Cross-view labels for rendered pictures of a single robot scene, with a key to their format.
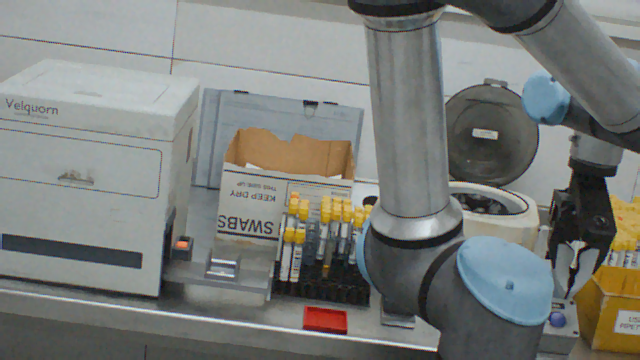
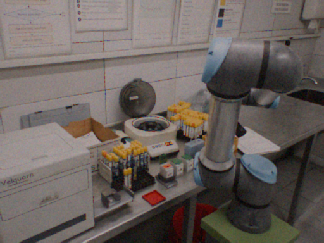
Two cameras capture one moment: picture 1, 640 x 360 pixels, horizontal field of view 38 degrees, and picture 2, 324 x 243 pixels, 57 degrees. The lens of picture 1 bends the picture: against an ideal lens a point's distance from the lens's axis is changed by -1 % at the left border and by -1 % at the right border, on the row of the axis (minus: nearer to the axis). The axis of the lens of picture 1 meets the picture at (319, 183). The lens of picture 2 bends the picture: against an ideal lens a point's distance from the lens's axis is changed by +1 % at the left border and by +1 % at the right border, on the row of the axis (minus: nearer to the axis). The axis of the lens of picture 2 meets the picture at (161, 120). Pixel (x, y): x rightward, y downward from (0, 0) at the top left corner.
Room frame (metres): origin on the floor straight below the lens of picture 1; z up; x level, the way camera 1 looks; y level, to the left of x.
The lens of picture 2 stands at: (0.55, 0.56, 1.62)
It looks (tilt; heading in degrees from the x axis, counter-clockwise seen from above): 23 degrees down; 321
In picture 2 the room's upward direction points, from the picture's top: 3 degrees clockwise
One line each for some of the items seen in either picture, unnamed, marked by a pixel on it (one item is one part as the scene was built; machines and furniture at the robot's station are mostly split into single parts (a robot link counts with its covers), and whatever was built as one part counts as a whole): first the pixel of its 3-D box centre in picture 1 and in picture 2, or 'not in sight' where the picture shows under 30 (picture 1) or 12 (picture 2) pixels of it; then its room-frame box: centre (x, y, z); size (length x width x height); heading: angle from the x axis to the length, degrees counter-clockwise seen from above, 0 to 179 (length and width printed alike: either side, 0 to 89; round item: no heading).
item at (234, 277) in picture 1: (208, 268); (105, 202); (1.35, 0.15, 0.92); 0.21 x 0.07 x 0.05; 92
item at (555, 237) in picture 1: (563, 241); not in sight; (1.28, -0.37, 1.07); 0.05 x 0.02 x 0.09; 90
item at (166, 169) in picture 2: not in sight; (166, 172); (1.38, -0.15, 0.92); 0.05 x 0.04 x 0.06; 0
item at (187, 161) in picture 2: not in sight; (186, 162); (1.40, -0.29, 0.91); 0.05 x 0.04 x 0.07; 2
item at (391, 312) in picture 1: (398, 304); (166, 177); (1.38, -0.15, 0.89); 0.09 x 0.05 x 0.04; 0
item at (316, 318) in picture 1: (325, 319); (154, 197); (1.32, -0.04, 0.88); 0.07 x 0.07 x 0.01; 2
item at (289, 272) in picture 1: (322, 258); (133, 173); (1.44, -0.02, 0.93); 0.17 x 0.09 x 0.11; 91
